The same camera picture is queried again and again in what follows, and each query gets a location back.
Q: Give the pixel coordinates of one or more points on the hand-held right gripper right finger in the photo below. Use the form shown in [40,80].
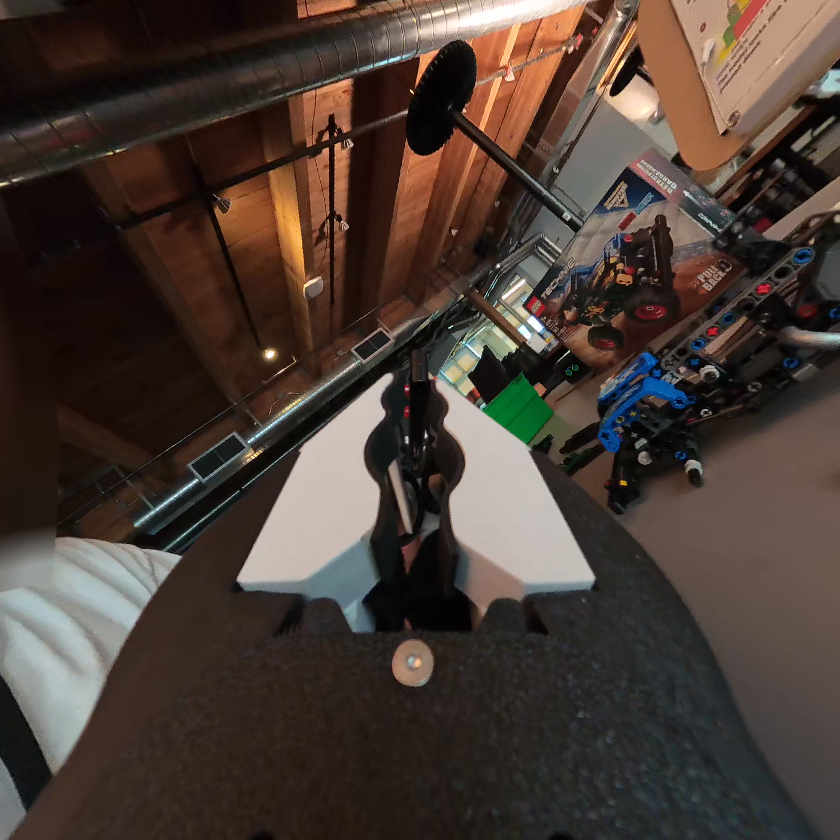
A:
[518,518]

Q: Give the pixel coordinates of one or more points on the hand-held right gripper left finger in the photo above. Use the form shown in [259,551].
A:
[315,512]

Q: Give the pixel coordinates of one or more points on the long black lego beam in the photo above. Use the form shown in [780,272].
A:
[418,394]

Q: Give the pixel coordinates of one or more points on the blue flame lego truck model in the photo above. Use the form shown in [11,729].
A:
[640,394]

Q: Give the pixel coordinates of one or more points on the lego set cardboard box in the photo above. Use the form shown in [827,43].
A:
[623,216]

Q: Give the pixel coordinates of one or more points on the green plastic bin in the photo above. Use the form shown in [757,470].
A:
[518,410]

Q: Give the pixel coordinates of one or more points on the air vent grille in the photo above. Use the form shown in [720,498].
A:
[218,458]
[372,346]

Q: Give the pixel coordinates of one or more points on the black computer monitor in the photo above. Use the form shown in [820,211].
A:
[489,374]

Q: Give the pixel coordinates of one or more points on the black device green display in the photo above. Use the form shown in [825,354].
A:
[569,371]

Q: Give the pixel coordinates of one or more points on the white ceiling sensor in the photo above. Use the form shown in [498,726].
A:
[313,287]

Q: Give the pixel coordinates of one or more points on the black toothed disc on rod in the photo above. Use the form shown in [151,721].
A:
[441,98]

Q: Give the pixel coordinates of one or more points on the tan and white box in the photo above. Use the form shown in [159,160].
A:
[754,65]

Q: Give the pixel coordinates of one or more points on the spiral duct with vents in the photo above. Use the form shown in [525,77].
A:
[295,410]

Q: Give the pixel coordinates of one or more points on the large metal ceiling duct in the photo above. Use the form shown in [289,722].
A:
[197,92]

